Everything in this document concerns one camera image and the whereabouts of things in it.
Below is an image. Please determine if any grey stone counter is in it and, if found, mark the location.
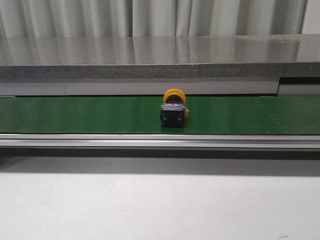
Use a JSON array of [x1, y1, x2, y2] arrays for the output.
[[0, 34, 320, 96]]

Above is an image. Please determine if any white curtain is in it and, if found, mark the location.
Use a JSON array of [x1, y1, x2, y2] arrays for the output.
[[0, 0, 320, 38]]

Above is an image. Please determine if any green conveyor belt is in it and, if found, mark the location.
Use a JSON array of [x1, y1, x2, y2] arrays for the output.
[[0, 96, 320, 151]]

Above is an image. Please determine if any yellow push button switch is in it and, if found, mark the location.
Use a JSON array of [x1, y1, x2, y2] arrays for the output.
[[160, 88, 189, 128]]

